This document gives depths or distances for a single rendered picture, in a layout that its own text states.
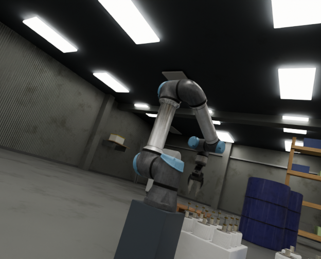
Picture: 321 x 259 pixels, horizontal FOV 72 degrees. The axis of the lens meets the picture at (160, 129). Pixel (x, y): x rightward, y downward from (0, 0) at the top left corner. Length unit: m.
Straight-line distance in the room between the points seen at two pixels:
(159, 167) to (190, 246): 0.55
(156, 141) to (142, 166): 0.14
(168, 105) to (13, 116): 6.88
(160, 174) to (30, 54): 7.32
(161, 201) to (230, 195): 10.11
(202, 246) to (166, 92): 0.84
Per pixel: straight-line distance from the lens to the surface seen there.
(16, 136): 7.89
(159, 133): 1.10
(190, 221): 1.43
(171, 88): 1.16
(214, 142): 1.29
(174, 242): 1.06
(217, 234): 1.34
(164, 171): 0.98
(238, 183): 11.01
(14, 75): 7.78
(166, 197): 0.97
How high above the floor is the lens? 0.40
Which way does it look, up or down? 13 degrees up
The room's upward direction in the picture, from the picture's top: 17 degrees clockwise
